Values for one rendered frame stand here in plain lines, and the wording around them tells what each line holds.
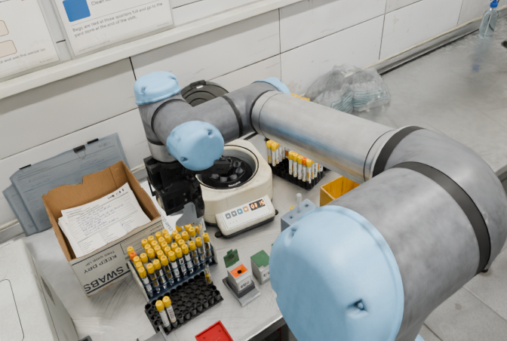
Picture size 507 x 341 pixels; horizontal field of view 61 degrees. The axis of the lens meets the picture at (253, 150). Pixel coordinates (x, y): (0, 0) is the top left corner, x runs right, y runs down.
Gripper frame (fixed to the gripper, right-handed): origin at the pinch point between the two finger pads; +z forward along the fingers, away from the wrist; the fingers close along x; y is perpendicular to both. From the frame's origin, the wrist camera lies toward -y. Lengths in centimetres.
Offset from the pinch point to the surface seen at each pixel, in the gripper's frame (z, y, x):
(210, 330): 25.8, 6.1, 10.0
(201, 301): 23.9, 4.5, 3.2
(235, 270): 18.3, -5.1, 4.2
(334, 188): 19.5, -43.9, -2.6
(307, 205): 16.1, -31.3, 0.1
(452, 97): 26, -119, -17
